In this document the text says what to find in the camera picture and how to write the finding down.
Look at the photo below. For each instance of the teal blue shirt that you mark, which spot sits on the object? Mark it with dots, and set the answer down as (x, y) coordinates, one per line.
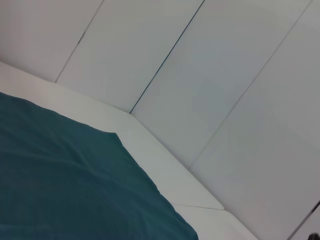
(75, 187)

